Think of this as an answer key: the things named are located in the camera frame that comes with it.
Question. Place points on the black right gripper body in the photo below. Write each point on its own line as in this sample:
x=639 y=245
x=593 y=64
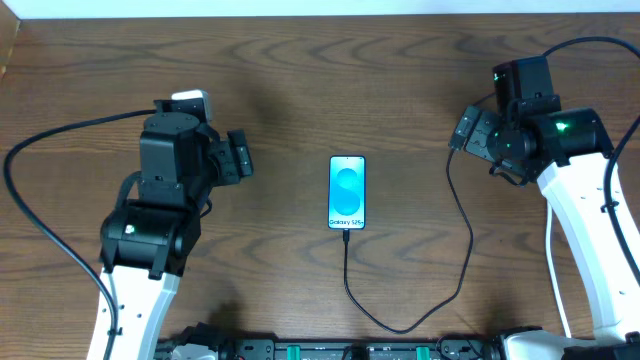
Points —
x=470 y=132

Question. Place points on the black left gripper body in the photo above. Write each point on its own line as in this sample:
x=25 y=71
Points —
x=238 y=153

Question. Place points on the blue Galaxy smartphone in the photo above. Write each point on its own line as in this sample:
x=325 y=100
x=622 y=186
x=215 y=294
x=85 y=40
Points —
x=347 y=192

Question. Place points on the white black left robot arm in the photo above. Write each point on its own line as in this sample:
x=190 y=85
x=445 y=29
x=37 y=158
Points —
x=156 y=221

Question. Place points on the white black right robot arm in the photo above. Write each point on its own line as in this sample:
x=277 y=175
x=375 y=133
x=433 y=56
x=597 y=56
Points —
x=570 y=157

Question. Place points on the brown cardboard panel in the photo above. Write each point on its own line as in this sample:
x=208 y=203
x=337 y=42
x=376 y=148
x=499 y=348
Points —
x=9 y=27

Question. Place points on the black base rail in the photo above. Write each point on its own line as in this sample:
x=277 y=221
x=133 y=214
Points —
x=204 y=341

